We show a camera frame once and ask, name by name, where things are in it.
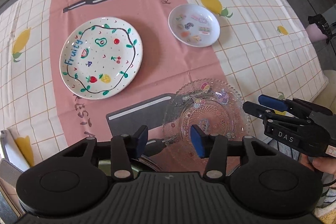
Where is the stainless steel bowl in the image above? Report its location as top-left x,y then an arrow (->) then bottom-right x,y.
98,156 -> 162,178

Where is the clear glass sticker plate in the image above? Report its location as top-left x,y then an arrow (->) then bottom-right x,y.
146,79 -> 250,173

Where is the person's right hand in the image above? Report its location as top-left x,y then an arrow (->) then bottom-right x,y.
299,154 -> 336,176

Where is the pink waste basket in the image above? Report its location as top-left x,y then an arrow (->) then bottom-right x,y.
306,23 -> 327,43

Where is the white fruity painted plate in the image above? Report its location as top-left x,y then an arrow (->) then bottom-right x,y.
59,17 -> 143,100

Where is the small white sticker dish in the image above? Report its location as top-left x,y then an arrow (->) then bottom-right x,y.
168,4 -> 221,48

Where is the checked lemon tablecloth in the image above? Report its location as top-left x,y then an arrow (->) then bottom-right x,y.
1,0 -> 328,165

